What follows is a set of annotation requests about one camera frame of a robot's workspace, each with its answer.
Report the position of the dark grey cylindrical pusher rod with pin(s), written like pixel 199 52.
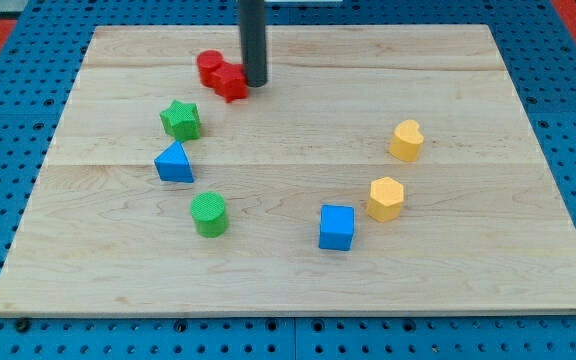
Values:
pixel 253 43

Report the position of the red cylinder block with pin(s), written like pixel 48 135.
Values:
pixel 208 62

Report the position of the red star block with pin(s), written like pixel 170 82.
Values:
pixel 230 82

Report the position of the green star block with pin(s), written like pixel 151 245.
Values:
pixel 181 121

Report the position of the blue triangle block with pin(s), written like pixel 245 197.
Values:
pixel 173 164

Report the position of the green cylinder block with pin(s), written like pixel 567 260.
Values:
pixel 209 213

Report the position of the yellow heart block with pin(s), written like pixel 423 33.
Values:
pixel 407 141

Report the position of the light wooden board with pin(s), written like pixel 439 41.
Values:
pixel 482 231

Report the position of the blue cube block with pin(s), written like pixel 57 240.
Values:
pixel 336 227

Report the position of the yellow hexagon block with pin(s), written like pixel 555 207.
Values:
pixel 386 198

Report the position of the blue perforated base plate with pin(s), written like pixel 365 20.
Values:
pixel 37 69

